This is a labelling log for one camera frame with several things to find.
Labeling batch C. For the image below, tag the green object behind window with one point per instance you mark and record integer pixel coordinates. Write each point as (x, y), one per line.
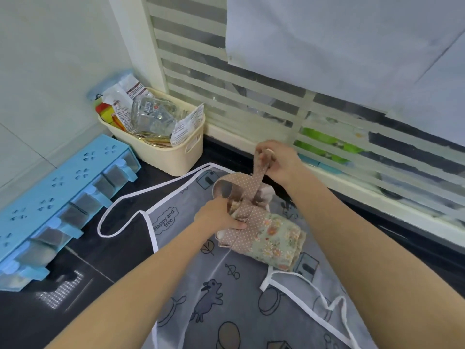
(319, 143)

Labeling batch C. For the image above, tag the translucent cartoon print apron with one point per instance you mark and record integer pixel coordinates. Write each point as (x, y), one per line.
(203, 287)

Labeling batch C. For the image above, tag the person's right forearm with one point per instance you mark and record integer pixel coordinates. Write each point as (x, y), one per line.
(374, 268)

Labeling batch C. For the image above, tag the large white paper sheet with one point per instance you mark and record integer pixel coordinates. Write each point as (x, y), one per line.
(327, 43)

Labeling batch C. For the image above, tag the person's left forearm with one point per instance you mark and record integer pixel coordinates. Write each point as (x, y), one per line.
(138, 283)

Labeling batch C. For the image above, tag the person's right hand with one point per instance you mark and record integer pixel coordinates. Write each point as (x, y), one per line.
(285, 165)

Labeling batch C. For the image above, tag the person's right fingers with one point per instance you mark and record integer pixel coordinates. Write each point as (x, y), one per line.
(268, 147)

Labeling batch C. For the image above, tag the small white paper sheet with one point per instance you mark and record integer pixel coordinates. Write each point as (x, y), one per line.
(436, 105)

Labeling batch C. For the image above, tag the blue spice rack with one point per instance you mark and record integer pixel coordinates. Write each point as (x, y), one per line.
(54, 199)

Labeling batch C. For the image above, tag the light blue wall hanger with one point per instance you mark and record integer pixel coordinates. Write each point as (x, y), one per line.
(109, 80)

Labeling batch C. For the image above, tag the person's left hand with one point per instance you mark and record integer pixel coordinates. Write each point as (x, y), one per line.
(212, 215)

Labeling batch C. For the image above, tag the cream plastic basket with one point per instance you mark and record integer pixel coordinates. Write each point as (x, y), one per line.
(163, 156)

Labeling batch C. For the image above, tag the yellow red packet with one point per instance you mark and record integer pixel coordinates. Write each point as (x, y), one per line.
(107, 115)

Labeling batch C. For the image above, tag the white brown snack packet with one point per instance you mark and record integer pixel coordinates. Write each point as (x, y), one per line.
(125, 101)

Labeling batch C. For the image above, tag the white printed packet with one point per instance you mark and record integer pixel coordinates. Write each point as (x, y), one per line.
(187, 127)

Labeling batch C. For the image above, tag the person's left thumb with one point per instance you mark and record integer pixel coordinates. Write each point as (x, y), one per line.
(237, 225)

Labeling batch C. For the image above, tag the cream slatted window grille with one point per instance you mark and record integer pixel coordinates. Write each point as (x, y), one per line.
(225, 87)

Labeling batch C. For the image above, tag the floral dotted apron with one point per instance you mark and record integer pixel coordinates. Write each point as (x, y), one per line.
(270, 236)

